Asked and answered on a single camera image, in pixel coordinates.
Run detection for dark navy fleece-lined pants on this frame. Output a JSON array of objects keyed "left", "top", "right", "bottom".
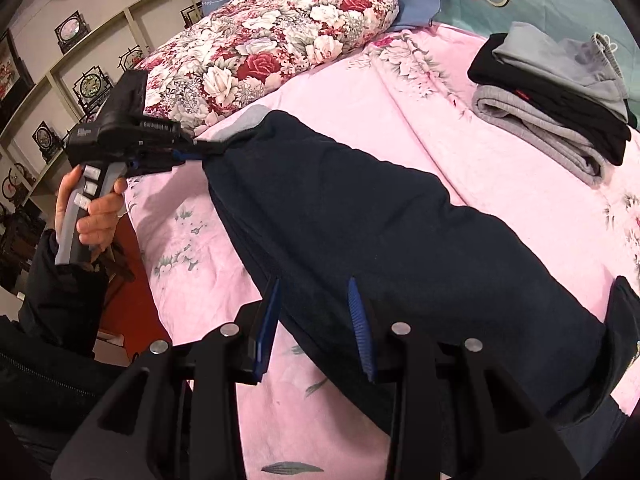
[{"left": 203, "top": 110, "right": 639, "bottom": 479}]

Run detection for person's left hand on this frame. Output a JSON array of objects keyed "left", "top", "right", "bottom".
[{"left": 54, "top": 166, "right": 128, "bottom": 261}]

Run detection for red floral folded quilt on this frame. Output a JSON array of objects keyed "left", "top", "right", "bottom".
[{"left": 139, "top": 0, "right": 399, "bottom": 132}]

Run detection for pink floral bed sheet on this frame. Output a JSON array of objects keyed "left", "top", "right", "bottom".
[{"left": 127, "top": 26, "right": 639, "bottom": 479}]

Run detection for folded grey pants bottom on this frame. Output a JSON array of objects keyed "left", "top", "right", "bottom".
[{"left": 472, "top": 84, "right": 613, "bottom": 188}]

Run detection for folded black pants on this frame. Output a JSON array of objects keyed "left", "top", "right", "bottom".
[{"left": 468, "top": 32, "right": 631, "bottom": 166}]

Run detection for folded light grey pants top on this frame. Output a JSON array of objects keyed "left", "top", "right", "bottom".
[{"left": 492, "top": 22, "right": 629, "bottom": 124}]

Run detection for teal cartoon print pillow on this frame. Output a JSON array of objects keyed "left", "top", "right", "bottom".
[{"left": 436, "top": 0, "right": 639, "bottom": 113}]

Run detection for cream wall display shelf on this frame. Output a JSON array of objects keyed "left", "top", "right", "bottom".
[{"left": 1, "top": 0, "right": 201, "bottom": 212}]

